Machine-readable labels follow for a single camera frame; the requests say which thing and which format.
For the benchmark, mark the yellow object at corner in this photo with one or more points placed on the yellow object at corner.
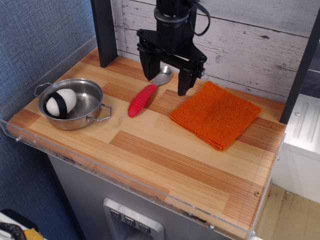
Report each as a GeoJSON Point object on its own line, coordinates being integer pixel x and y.
{"type": "Point", "coordinates": [32, 234]}

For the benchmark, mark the dark left frame post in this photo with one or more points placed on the dark left frame post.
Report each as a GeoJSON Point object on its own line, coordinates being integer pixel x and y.
{"type": "Point", "coordinates": [104, 31]}

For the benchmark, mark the clear acrylic table guard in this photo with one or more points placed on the clear acrylic table guard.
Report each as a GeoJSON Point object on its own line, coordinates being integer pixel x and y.
{"type": "Point", "coordinates": [154, 157]}

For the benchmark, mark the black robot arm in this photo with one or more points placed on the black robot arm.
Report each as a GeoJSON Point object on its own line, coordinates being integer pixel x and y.
{"type": "Point", "coordinates": [177, 10]}

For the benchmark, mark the stainless steel pot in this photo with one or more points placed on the stainless steel pot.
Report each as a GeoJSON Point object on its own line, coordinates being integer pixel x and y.
{"type": "Point", "coordinates": [89, 106]}

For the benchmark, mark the dark right frame post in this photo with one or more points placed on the dark right frame post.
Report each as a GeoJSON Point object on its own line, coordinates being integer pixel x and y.
{"type": "Point", "coordinates": [301, 73]}

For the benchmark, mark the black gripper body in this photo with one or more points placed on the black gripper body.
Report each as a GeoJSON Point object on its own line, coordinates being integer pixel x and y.
{"type": "Point", "coordinates": [172, 43]}

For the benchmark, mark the white toy sink unit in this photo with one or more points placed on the white toy sink unit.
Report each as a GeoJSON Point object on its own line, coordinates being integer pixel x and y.
{"type": "Point", "coordinates": [297, 167]}

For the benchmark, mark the silver dispenser button panel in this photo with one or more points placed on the silver dispenser button panel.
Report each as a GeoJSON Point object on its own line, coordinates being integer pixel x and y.
{"type": "Point", "coordinates": [126, 223]}

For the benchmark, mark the white plush sushi toy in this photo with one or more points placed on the white plush sushi toy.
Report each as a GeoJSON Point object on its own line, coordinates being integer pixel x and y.
{"type": "Point", "coordinates": [61, 103]}

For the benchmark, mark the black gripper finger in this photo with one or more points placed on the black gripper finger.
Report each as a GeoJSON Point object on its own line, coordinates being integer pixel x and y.
{"type": "Point", "coordinates": [150, 65]}
{"type": "Point", "coordinates": [186, 79]}

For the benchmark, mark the dark frame post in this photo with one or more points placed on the dark frame post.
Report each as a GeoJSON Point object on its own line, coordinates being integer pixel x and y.
{"type": "Point", "coordinates": [104, 31]}
{"type": "Point", "coordinates": [301, 73]}

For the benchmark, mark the grey toy fridge cabinet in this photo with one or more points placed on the grey toy fridge cabinet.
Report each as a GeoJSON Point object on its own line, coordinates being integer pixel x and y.
{"type": "Point", "coordinates": [86, 193]}

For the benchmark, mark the spoon with red handle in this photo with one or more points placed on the spoon with red handle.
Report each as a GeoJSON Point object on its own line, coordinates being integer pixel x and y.
{"type": "Point", "coordinates": [141, 99]}

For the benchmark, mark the orange knitted cloth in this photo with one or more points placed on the orange knitted cloth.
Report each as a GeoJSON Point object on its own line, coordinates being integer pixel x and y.
{"type": "Point", "coordinates": [215, 115]}

